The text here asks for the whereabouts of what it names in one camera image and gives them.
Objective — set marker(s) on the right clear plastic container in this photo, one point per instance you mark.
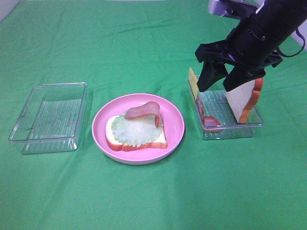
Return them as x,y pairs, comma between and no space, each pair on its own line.
215,104

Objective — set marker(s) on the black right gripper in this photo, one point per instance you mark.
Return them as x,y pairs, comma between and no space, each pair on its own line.
249,48

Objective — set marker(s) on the bacon strip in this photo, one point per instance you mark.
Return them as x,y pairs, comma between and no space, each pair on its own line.
208,121
149,108

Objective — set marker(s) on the green lettuce leaf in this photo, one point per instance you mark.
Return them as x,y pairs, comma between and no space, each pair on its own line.
134,132

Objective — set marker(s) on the yellow cheese slice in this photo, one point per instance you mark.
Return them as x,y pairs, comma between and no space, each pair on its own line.
193,80

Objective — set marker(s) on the left clear plastic container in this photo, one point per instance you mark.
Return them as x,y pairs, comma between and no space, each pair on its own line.
51,119

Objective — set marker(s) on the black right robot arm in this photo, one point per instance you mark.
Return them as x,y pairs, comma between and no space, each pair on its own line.
279,17

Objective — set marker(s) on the bread slice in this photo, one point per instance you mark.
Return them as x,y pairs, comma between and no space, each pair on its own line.
118,147
243,99

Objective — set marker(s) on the pink round plate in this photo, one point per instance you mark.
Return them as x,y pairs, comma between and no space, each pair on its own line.
172,118

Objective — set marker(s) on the clear plastic container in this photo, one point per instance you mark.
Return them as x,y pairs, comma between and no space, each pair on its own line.
51,119
215,104

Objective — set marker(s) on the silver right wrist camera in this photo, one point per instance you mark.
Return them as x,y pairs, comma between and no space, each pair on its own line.
236,9

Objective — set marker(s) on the green tablecloth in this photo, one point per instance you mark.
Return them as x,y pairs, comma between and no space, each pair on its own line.
118,48

